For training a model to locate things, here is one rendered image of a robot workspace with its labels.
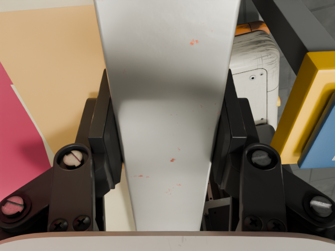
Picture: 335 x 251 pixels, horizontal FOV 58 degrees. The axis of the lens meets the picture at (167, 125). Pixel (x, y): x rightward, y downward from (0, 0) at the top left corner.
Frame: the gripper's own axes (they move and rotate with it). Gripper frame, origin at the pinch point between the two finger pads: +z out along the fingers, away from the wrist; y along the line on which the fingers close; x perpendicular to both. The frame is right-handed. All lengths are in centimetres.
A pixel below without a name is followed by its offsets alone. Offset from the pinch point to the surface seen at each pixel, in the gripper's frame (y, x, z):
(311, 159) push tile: 14.2, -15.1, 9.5
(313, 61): 12.0, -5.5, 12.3
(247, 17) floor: 33, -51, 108
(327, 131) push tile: 14.2, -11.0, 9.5
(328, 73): 12.8, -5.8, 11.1
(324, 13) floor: 65, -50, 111
